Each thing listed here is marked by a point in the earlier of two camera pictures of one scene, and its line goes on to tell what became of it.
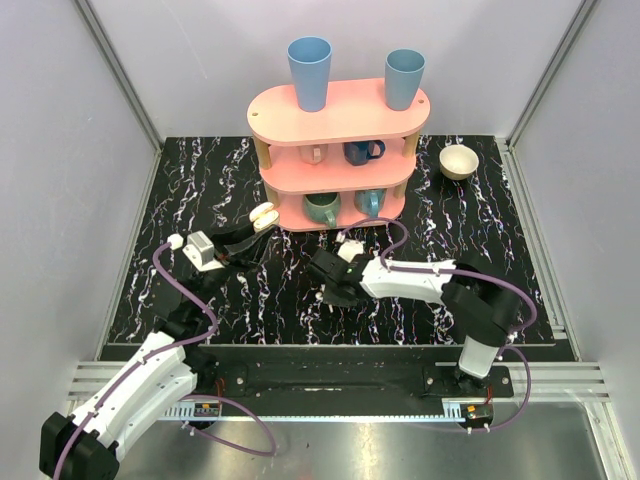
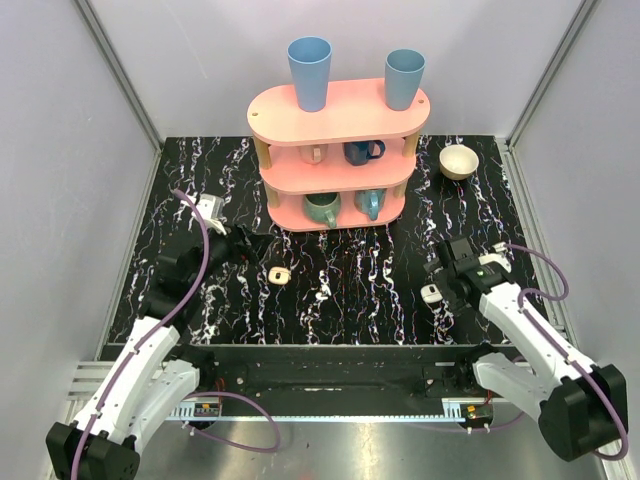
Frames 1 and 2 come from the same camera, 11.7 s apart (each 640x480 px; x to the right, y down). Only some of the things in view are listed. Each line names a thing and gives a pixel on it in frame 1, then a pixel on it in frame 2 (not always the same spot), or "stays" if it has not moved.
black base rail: (348, 373) stays
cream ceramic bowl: (457, 161) stays
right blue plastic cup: (403, 69) stays
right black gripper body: (334, 298) -> (443, 280)
